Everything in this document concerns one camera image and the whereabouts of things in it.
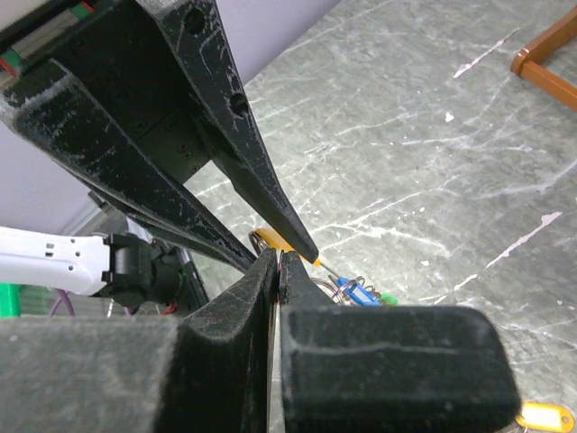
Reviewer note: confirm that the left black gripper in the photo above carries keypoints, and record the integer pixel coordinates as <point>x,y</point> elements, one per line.
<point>134,96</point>

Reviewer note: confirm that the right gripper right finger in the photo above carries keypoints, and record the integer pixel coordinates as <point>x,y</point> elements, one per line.
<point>388,369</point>

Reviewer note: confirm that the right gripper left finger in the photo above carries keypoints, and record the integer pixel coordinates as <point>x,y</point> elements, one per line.
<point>208,372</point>

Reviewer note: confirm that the yellow keyring with keys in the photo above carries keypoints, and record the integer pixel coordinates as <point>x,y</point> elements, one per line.
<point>340,289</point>

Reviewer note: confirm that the yellow key tag key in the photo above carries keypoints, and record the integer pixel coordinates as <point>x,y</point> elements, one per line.
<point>545,417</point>

